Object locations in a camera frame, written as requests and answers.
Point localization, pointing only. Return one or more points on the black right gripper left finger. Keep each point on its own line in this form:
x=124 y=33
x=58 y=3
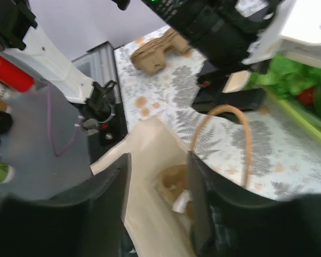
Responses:
x=86 y=220

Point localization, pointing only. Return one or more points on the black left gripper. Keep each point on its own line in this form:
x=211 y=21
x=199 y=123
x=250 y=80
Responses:
x=223 y=35

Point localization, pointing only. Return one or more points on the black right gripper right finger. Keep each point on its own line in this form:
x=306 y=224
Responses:
x=229 y=220

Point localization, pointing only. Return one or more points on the white straw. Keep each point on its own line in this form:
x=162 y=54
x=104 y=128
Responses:
x=181 y=202

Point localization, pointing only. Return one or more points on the brown paper bag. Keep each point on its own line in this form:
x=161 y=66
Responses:
x=154 y=228

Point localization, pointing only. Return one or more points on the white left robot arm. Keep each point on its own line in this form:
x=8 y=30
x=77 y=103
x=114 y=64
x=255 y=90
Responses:
x=22 y=37

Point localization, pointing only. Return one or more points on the green lettuce head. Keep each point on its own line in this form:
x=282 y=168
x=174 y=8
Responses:
x=286 y=78

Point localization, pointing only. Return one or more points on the floral table mat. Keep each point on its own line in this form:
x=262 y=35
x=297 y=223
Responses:
x=285 y=160

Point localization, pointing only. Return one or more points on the red tomato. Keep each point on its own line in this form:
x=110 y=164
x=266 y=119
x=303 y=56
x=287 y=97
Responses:
x=307 y=96

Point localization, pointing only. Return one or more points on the green vegetable tray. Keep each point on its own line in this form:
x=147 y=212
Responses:
x=307 y=122

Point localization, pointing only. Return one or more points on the red cylinder object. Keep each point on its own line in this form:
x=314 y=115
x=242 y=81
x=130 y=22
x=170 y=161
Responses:
x=18 y=79

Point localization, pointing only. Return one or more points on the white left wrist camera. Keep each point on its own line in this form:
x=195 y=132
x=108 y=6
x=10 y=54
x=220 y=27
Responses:
x=295 y=33

